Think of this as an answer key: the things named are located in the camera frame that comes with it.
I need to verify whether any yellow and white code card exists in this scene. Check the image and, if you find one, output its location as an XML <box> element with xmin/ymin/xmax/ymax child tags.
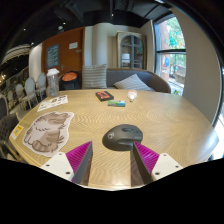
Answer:
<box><xmin>10</xmin><ymin>124</ymin><xmax>24</xmax><ymax>140</ymax></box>

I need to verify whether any blue wall poster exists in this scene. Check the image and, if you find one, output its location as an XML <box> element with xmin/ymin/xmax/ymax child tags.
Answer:
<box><xmin>46</xmin><ymin>44</ymin><xmax>60</xmax><ymax>70</ymax></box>

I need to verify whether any flat striped grey cushion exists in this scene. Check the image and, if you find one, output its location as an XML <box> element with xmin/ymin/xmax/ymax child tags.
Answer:
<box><xmin>113</xmin><ymin>73</ymin><xmax>153</xmax><ymax>92</ymax></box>

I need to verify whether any black bag with orange top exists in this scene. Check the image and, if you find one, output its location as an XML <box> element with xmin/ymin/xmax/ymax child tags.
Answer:
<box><xmin>59</xmin><ymin>70</ymin><xmax>81</xmax><ymax>91</ymax></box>

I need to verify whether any white sticker sheet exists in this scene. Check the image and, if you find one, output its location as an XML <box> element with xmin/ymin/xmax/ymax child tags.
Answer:
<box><xmin>37</xmin><ymin>94</ymin><xmax>69</xmax><ymax>113</ymax></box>

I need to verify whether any black box with red print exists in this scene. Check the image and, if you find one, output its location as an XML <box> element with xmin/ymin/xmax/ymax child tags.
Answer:
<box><xmin>95</xmin><ymin>90</ymin><xmax>115</xmax><ymax>102</ymax></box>

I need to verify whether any small teal packet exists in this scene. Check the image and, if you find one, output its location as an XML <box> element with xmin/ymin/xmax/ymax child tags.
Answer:
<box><xmin>107</xmin><ymin>99</ymin><xmax>127</xmax><ymax>108</ymax></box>

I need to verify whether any black computer mouse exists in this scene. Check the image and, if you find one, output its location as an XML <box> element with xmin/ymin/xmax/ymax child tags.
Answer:
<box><xmin>101</xmin><ymin>123</ymin><xmax>144</xmax><ymax>152</ymax></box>

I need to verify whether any cat-shaped mouse pad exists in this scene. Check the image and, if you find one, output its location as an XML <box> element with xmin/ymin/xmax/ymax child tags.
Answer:
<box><xmin>22</xmin><ymin>111</ymin><xmax>75</xmax><ymax>158</ymax></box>

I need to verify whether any black-framed window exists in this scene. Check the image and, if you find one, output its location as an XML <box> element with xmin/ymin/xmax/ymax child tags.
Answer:
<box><xmin>153</xmin><ymin>14</ymin><xmax>188</xmax><ymax>97</ymax></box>

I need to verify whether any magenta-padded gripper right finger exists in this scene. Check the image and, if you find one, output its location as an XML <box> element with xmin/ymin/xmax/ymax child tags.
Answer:
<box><xmin>132</xmin><ymin>141</ymin><xmax>184</xmax><ymax>185</ymax></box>

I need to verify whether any group of white dining chairs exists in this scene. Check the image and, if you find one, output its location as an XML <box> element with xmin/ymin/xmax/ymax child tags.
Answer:
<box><xmin>0</xmin><ymin>72</ymin><xmax>48</xmax><ymax>113</ymax></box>

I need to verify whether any grey arched glass cabinet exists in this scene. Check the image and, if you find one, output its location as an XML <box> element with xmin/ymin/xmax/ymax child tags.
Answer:
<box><xmin>116</xmin><ymin>31</ymin><xmax>148</xmax><ymax>70</ymax></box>

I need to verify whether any grey curved sofa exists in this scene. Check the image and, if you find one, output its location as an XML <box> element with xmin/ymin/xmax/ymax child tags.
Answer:
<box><xmin>58</xmin><ymin>68</ymin><xmax>172</xmax><ymax>94</ymax></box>

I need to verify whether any brown wooden door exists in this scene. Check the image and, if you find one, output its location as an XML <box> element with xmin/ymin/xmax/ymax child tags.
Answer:
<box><xmin>41</xmin><ymin>27</ymin><xmax>85</xmax><ymax>77</ymax></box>

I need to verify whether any large striped grey cushion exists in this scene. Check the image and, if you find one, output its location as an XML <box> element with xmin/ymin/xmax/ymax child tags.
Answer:
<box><xmin>81</xmin><ymin>63</ymin><xmax>108</xmax><ymax>90</ymax></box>

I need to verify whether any dark grey tufted armchair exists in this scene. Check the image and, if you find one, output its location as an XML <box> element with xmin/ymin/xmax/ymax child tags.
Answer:
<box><xmin>0</xmin><ymin>113</ymin><xmax>22</xmax><ymax>162</ymax></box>

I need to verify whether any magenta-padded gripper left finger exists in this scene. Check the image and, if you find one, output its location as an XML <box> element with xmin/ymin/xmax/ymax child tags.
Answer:
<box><xmin>39</xmin><ymin>140</ymin><xmax>94</xmax><ymax>185</ymax></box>

